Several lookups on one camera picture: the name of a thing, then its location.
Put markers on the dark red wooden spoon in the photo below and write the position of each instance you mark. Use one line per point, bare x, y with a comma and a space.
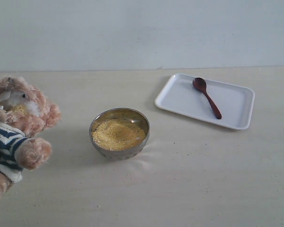
201, 85

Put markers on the brown teddy bear striped sweater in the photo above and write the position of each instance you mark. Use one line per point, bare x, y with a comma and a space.
24, 113

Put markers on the steel bowl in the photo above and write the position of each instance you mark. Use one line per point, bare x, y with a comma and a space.
125, 114

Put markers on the yellow millet grains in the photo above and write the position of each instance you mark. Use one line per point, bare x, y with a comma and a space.
118, 135

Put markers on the white rectangular plastic tray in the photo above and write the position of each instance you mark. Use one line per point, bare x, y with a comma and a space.
234, 102

